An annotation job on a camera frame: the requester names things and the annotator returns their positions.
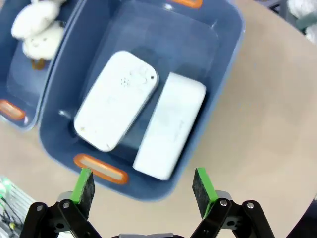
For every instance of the grey device with green lights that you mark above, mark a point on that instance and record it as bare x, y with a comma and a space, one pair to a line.
12, 205

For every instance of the thick white digital clock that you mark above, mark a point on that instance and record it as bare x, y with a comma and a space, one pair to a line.
171, 126

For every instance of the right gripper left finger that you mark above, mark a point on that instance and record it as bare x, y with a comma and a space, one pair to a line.
83, 193

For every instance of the white grey plush toy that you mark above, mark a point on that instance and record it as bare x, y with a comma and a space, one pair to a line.
303, 17

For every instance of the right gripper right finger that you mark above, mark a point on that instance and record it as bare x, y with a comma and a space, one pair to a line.
205, 191

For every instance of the rounded white digital clock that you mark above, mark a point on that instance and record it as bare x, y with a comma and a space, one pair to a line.
116, 101

